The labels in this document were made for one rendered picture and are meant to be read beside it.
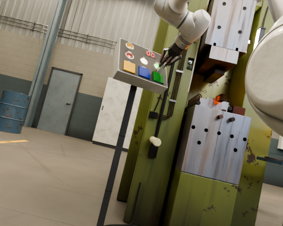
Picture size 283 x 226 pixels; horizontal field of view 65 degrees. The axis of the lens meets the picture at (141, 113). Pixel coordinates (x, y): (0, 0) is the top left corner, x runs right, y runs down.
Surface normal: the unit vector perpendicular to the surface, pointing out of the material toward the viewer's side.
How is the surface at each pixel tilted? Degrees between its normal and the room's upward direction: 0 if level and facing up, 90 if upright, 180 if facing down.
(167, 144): 90
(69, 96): 90
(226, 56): 90
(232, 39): 90
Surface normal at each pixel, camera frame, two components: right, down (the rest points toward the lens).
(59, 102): 0.00, -0.09
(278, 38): -0.94, -0.08
